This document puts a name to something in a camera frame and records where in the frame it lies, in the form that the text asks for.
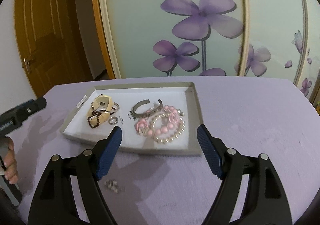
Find silver charm chain bracelet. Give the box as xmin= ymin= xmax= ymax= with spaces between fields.
xmin=103 ymin=178 xmax=126 ymax=194

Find silver cuff bangle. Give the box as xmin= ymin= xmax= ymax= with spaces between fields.
xmin=130 ymin=99 xmax=164 ymax=119

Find white pearl bracelet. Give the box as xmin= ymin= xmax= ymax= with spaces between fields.
xmin=150 ymin=112 xmax=186 ymax=144

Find pink bead flower bracelet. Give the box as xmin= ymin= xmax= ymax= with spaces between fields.
xmin=134 ymin=104 xmax=186 ymax=138

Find person's left hand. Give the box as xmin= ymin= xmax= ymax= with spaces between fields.
xmin=3 ymin=137 xmax=18 ymax=184

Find thin silver bangle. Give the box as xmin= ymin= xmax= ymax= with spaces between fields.
xmin=91 ymin=101 xmax=120 ymax=114

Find grey cardboard tray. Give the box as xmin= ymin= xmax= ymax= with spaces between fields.
xmin=60 ymin=82 xmax=202 ymax=155

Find brown wooden door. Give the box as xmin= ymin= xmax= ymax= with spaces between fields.
xmin=14 ymin=0 xmax=93 ymax=97

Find purple flower wardrobe door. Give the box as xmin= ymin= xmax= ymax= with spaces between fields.
xmin=100 ymin=0 xmax=244 ymax=79

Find dark red bead bracelet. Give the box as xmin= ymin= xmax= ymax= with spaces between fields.
xmin=87 ymin=107 xmax=117 ymax=129

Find cream wide cuff bracelet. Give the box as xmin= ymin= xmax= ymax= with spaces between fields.
xmin=86 ymin=94 xmax=115 ymax=129

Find brass door handle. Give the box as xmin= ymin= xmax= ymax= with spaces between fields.
xmin=23 ymin=58 xmax=36 ymax=74

